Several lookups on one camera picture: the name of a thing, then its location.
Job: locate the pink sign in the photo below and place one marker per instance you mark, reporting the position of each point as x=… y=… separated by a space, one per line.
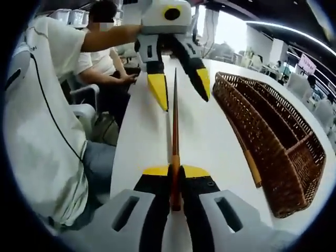
x=307 y=64

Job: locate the metal storage shelf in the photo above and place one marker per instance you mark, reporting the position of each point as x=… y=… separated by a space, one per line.
x=76 y=14

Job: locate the person in white shirt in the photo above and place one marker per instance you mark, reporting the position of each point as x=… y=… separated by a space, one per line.
x=39 y=147

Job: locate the white chest-worn device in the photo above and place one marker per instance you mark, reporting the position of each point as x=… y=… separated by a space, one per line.
x=18 y=63

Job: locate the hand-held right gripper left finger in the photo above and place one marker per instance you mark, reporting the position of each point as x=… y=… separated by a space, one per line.
x=155 y=210

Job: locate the white armchair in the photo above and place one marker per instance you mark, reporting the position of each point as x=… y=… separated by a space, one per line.
x=84 y=110

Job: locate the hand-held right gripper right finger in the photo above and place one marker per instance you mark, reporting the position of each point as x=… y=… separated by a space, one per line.
x=199 y=210

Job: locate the brown wicker storage slots tray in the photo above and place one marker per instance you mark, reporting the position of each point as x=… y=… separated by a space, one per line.
x=262 y=126

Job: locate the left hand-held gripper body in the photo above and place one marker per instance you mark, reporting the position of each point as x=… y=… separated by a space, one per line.
x=152 y=18

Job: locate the group of white office chairs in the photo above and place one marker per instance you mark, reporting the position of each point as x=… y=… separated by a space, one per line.
x=296 y=81

